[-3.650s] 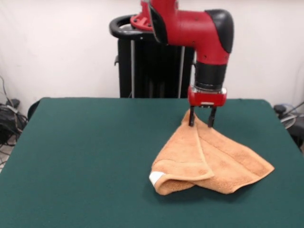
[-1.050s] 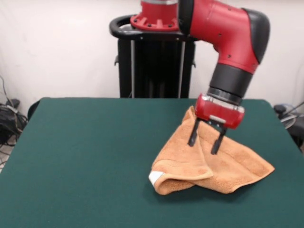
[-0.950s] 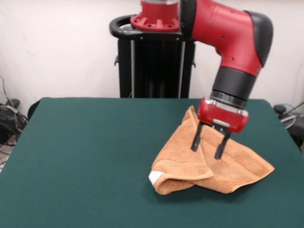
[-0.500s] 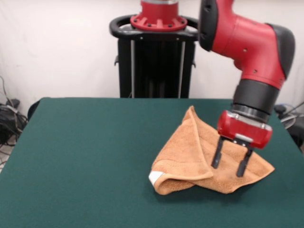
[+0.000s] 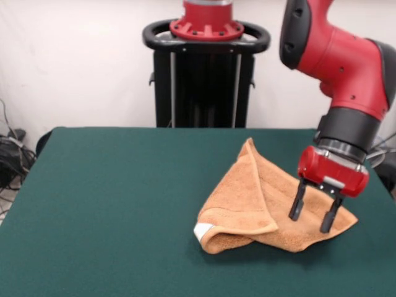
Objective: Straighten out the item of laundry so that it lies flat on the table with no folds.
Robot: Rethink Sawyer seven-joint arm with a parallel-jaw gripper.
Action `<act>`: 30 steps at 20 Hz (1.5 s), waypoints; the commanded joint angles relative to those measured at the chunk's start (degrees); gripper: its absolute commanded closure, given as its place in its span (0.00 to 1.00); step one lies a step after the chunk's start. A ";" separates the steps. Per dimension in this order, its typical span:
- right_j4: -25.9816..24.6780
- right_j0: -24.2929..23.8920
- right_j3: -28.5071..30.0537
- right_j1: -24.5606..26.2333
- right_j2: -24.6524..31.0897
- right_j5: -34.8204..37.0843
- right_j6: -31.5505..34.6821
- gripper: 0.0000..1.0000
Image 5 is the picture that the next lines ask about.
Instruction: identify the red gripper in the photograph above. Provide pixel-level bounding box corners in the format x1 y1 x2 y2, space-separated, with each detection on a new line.
288 145 371 234

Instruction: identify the orange towel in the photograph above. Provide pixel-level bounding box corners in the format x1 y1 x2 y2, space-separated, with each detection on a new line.
192 137 359 255

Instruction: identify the dark green table cloth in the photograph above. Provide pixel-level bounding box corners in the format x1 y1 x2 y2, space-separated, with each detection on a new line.
0 126 396 297

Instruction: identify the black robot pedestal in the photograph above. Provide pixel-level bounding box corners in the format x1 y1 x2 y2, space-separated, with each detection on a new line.
142 18 272 129

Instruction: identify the black cable tangle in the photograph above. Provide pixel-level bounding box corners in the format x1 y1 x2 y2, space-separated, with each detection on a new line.
0 98 37 217

